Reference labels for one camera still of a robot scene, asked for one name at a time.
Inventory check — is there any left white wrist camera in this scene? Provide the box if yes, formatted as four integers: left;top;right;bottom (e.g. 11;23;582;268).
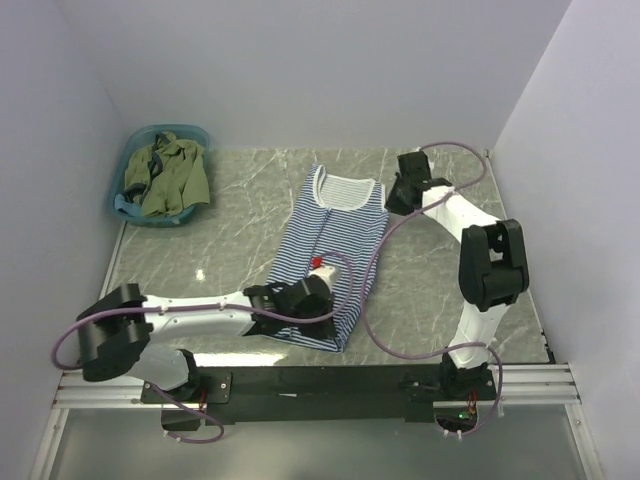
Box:
308;256;341;290

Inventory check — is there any teal plastic laundry basket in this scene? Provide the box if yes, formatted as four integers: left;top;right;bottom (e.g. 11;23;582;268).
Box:
108;124;211;227

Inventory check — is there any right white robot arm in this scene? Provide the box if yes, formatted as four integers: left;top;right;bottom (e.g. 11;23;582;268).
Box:
386;151;529;399

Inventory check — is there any aluminium extrusion frame rail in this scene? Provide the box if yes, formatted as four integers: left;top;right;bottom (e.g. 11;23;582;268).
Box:
31;218;605;479

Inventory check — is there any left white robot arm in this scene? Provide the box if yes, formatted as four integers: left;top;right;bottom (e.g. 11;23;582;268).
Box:
77;267;339;402

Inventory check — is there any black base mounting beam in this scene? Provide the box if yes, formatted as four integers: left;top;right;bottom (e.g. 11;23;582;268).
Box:
139;363;501;431

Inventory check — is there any blue white striped tank top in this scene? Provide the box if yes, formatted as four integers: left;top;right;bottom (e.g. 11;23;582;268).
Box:
267;165;389;352

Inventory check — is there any olive green tank top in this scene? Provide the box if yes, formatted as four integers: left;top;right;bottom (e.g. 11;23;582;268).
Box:
116;131;210;218

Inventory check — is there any purple cable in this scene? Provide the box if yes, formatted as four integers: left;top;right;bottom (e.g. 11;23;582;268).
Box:
52;252;357;444
359;141;504;441

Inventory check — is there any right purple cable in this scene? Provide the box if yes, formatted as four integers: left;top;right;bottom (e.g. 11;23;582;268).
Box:
359;141;504;441

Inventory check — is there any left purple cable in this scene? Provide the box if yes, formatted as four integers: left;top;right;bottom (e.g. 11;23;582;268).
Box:
52;252;357;444

